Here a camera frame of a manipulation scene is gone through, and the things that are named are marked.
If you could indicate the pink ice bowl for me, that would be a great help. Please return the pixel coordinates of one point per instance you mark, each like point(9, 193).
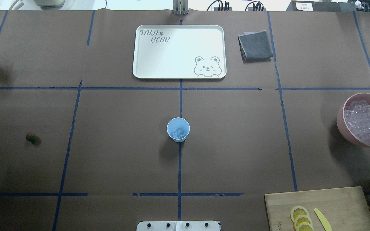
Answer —
point(343, 126)

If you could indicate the light blue plastic cup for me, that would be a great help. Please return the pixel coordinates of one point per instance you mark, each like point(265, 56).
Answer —
point(175, 123)

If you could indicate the wooden cutting board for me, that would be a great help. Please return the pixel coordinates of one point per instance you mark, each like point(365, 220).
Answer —
point(345, 209)

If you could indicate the red strawberry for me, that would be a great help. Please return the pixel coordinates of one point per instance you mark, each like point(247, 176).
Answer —
point(31, 137)

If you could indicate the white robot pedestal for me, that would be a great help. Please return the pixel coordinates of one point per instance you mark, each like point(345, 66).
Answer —
point(199, 225)

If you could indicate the pile of clear ice cubes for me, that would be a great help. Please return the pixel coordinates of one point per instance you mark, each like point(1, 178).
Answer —
point(357, 118)

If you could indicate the lemon slices row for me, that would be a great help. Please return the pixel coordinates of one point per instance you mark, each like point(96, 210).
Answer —
point(300, 218)

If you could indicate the yellow plastic knife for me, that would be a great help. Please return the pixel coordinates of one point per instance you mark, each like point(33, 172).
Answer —
point(323, 220)

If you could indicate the aluminium frame post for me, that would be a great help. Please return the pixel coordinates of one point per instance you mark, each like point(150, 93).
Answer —
point(180, 7)

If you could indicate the cream bear tray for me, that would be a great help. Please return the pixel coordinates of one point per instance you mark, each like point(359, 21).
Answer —
point(179, 52)

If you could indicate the grey folded cloth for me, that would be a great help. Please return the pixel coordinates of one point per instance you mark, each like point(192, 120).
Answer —
point(255, 45)

